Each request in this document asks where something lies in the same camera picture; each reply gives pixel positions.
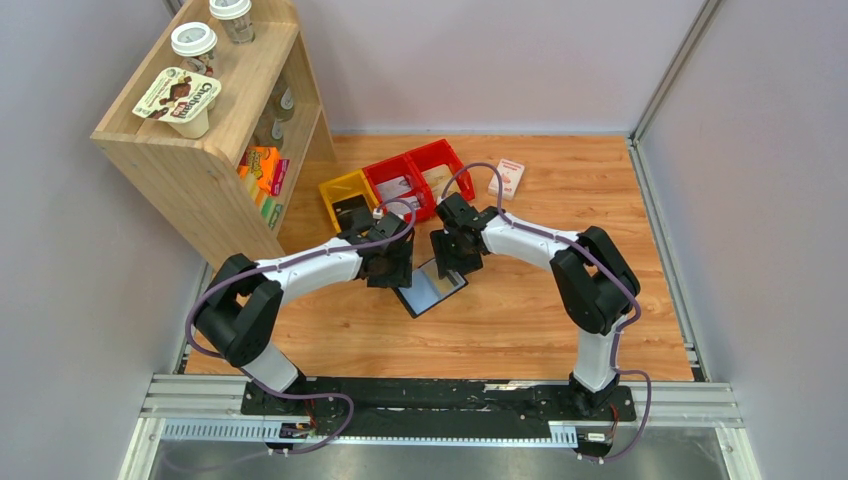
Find red plastic bin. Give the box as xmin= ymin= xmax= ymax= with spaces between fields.
xmin=363 ymin=154 xmax=435 ymax=222
xmin=407 ymin=139 xmax=476 ymax=201

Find yellow plastic bin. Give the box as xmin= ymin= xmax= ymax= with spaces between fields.
xmin=318 ymin=169 xmax=379 ymax=233

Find white pink card box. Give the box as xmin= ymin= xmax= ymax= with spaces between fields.
xmin=488 ymin=158 xmax=526 ymax=200

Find red plastic bin middle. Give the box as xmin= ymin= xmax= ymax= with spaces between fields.
xmin=363 ymin=154 xmax=435 ymax=222

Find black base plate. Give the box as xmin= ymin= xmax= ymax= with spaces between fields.
xmin=240 ymin=377 xmax=637 ymax=440

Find wooden shelf unit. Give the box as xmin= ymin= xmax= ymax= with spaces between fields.
xmin=91 ymin=1 xmax=336 ymax=267

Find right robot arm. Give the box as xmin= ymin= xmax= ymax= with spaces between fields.
xmin=430 ymin=193 xmax=640 ymax=398

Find black card in bin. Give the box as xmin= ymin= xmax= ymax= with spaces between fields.
xmin=332 ymin=195 xmax=371 ymax=231

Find tan card in bin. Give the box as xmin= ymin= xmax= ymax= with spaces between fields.
xmin=422 ymin=164 xmax=453 ymax=193

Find white lidded cup near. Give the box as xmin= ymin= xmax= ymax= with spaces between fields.
xmin=170 ymin=22 xmax=218 ymax=78

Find white lidded cup far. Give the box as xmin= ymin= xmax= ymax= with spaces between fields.
xmin=209 ymin=0 xmax=255 ymax=45

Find Chobani yogurt cup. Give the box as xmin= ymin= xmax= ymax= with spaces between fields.
xmin=132 ymin=67 xmax=221 ymax=139

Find orange snack box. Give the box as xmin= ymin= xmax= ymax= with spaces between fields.
xmin=237 ymin=146 xmax=290 ymax=196

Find red plastic bin right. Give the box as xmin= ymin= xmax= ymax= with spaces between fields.
xmin=407 ymin=139 xmax=476 ymax=201

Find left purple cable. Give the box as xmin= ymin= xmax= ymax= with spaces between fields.
xmin=185 ymin=197 xmax=419 ymax=458

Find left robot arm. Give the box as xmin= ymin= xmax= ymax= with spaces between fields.
xmin=185 ymin=213 xmax=415 ymax=399

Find white lidded cup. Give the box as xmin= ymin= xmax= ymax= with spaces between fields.
xmin=209 ymin=0 xmax=255 ymax=45
xmin=170 ymin=22 xmax=218 ymax=78

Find glass bottle on shelf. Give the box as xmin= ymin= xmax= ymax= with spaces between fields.
xmin=269 ymin=78 xmax=295 ymax=122

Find white cards in bin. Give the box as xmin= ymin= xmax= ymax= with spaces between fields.
xmin=376 ymin=176 xmax=421 ymax=210

